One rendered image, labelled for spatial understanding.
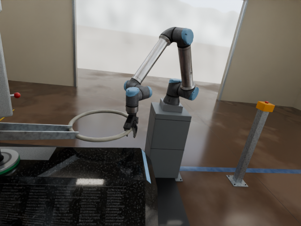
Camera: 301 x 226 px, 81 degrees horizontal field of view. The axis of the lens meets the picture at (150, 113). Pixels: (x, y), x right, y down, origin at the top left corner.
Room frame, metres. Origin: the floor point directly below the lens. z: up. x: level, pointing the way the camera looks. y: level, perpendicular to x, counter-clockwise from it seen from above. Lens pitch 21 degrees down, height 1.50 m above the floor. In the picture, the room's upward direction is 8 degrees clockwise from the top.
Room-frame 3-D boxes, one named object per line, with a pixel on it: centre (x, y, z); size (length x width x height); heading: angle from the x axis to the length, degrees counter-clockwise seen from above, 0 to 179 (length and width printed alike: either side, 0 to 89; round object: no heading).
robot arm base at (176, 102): (1.95, -0.22, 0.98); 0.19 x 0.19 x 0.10
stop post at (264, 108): (1.91, -1.24, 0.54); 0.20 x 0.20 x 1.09; 9
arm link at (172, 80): (1.94, -0.23, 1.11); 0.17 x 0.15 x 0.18; 52
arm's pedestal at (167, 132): (1.96, -0.22, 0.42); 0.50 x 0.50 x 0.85; 10
